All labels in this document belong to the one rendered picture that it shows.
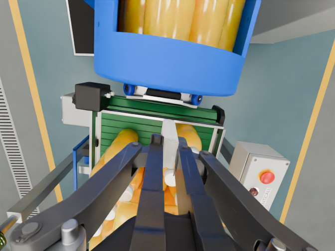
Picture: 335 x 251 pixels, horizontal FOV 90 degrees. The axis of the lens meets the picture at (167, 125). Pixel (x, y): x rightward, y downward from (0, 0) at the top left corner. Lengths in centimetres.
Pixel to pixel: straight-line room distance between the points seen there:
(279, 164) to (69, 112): 69
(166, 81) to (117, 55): 8
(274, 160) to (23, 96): 184
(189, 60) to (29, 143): 191
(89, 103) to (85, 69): 109
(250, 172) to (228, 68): 30
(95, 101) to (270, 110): 155
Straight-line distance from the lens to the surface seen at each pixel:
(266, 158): 49
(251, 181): 51
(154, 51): 23
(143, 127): 60
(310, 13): 97
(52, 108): 179
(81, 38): 145
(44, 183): 74
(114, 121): 62
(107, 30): 28
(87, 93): 51
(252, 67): 164
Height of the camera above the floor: 146
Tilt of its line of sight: 71 degrees down
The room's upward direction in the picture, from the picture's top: 176 degrees clockwise
